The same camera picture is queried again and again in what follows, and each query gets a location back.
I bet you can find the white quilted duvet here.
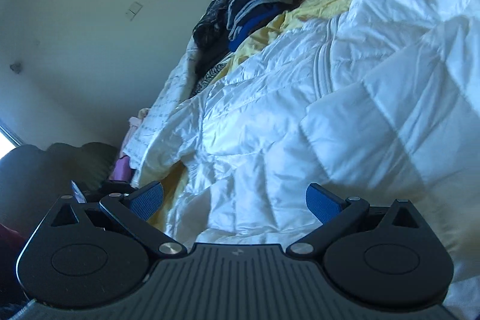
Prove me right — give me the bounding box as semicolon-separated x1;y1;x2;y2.
137;0;479;319

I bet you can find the dark chair with clothes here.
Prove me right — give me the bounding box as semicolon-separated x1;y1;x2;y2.
1;142;117;236

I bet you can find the dark folded clothes pile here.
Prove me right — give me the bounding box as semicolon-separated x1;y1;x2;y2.
191;0;303;96

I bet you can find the white printed quilt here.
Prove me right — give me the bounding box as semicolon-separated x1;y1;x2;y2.
122;38;200;187

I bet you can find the white wall switch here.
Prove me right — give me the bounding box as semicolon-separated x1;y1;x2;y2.
125;1;143;21

